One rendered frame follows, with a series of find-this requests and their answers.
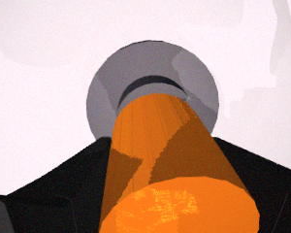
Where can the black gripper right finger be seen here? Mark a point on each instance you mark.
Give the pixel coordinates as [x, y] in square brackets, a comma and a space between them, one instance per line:
[268, 183]

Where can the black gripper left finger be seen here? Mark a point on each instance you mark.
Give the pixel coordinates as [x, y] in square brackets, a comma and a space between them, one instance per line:
[67, 199]

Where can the grey round pedestal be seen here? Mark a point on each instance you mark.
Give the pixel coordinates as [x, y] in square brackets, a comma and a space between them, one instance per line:
[149, 67]

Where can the orange knob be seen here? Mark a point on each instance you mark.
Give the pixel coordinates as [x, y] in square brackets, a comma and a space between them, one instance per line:
[166, 174]

